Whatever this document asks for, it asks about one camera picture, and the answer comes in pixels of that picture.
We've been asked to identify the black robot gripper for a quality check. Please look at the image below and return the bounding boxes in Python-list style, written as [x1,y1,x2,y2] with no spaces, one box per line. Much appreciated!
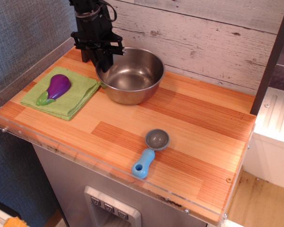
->
[71,4,124,72]

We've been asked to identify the stainless steel bowl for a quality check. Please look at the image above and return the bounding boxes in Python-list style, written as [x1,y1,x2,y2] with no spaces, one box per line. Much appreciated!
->
[96,47,165,105]

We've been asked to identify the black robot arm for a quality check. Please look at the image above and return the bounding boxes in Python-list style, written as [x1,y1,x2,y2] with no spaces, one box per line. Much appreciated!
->
[70,0,124,72]

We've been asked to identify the green folded towel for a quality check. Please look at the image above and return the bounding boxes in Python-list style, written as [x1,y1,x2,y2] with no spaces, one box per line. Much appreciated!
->
[20,67,100,121]

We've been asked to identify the purple toy eggplant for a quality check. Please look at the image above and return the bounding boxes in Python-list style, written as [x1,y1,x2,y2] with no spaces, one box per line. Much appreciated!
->
[36,74,71,106]

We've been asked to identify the blue grey toy scoop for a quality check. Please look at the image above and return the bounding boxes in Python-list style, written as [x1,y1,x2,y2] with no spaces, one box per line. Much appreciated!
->
[131,129,170,179]

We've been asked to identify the clear acrylic edge guard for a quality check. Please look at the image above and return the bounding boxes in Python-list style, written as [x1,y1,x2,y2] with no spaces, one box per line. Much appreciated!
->
[0,108,255,226]

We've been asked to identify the silver dispenser button panel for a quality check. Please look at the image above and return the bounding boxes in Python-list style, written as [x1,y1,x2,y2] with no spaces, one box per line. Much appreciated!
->
[84,186,142,227]

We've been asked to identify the grey toy fridge cabinet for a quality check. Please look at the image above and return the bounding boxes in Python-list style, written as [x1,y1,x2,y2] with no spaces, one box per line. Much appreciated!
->
[33,145,207,227]

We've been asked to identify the orange yellow object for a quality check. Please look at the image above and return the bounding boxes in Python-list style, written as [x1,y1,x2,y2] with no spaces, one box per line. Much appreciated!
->
[3,217,28,227]

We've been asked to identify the white toy sink unit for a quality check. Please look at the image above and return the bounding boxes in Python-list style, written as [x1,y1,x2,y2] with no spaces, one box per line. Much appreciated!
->
[242,35,284,192]

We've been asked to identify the dark left frame post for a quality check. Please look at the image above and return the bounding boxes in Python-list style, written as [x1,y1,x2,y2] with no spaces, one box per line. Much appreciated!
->
[81,50,90,62]

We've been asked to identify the dark frame post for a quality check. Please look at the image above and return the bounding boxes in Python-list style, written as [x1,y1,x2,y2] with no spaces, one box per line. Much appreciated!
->
[250,18,284,115]
[81,50,90,62]

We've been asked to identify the dark right frame post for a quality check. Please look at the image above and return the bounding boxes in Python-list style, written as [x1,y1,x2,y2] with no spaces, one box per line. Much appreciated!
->
[250,18,284,115]

